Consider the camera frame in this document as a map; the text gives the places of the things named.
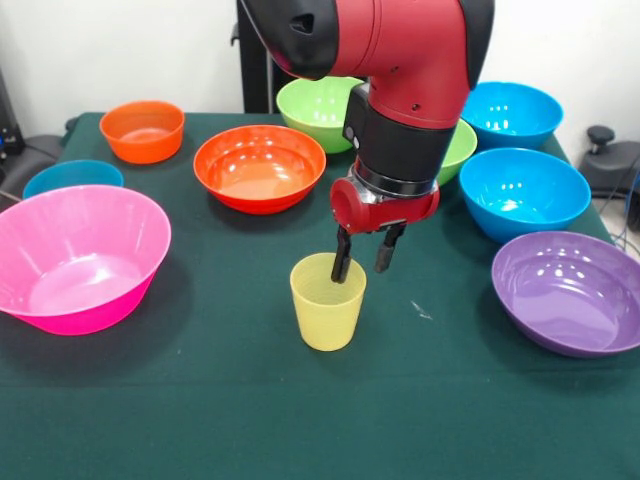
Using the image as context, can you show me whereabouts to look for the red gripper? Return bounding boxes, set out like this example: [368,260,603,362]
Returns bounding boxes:
[329,175,441,285]

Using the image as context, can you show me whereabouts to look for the yellow plastic cup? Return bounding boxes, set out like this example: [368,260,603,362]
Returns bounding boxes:
[289,252,368,352]

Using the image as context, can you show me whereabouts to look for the large orange-red bowl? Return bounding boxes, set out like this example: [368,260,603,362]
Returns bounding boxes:
[193,124,328,216]

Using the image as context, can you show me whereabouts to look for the green bowl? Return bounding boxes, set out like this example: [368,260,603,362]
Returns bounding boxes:
[437,119,478,187]
[275,77,366,155]

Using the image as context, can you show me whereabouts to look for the dark green tablecloth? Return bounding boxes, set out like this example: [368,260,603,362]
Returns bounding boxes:
[0,110,640,480]

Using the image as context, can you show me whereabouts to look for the large blue bowl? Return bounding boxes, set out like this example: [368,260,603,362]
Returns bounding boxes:
[458,147,592,245]
[459,81,565,151]

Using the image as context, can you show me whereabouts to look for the purple bowl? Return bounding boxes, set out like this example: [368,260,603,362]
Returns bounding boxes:
[490,230,640,359]

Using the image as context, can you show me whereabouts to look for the small orange bowl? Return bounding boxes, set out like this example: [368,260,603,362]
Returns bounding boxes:
[98,100,186,165]

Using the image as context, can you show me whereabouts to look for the black stand with knob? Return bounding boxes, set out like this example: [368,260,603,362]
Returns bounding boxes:
[579,124,640,194]

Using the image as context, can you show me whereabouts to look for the large pink bowl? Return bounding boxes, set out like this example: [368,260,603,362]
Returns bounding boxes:
[0,184,173,337]

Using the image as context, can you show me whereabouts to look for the small blue bowl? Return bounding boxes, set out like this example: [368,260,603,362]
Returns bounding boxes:
[22,159,125,200]

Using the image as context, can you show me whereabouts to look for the black equipment box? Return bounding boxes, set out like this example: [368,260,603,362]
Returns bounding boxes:
[0,69,26,156]

